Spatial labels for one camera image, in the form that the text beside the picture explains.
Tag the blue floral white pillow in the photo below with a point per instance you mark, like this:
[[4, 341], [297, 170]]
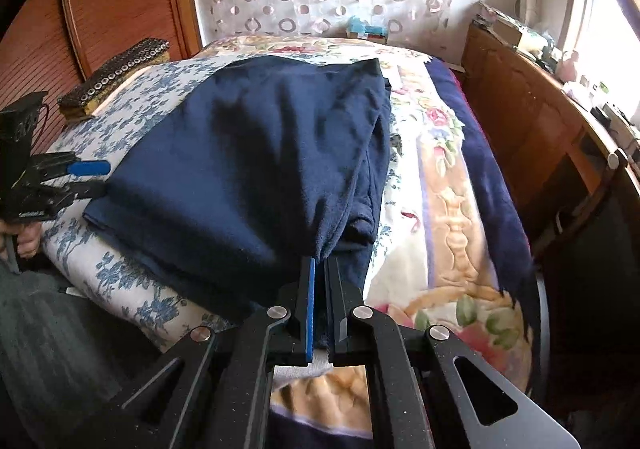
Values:
[[125, 139]]

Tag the pink figurine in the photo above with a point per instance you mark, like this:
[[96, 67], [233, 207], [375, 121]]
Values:
[[570, 65]]

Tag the navy printed t-shirt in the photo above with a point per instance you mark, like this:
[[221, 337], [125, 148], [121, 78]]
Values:
[[250, 169]]

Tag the floral blanket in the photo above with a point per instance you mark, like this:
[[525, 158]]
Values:
[[450, 229]]

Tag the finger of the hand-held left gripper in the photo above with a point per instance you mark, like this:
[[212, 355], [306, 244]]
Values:
[[82, 167], [80, 191]]

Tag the person's left hand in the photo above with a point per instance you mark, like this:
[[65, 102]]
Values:
[[25, 239]]

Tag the wooden wardrobe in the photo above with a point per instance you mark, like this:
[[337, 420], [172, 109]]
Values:
[[100, 4]]

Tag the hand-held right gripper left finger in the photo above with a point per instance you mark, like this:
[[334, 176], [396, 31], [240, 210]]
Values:
[[310, 309]]

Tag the pile of books and boxes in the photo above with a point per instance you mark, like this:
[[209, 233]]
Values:
[[510, 29]]

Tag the window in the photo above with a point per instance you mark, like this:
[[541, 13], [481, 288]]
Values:
[[610, 29]]

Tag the dark circle-patterned cushion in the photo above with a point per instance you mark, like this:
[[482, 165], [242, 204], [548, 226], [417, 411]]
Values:
[[115, 79]]

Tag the box with blue bags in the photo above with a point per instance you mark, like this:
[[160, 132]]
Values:
[[367, 28]]

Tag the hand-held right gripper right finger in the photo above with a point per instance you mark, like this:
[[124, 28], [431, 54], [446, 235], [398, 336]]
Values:
[[336, 309]]

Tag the wooden cabinet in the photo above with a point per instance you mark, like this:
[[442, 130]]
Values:
[[535, 129]]

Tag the dark grey cloth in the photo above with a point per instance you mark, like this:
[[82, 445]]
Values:
[[75, 354]]

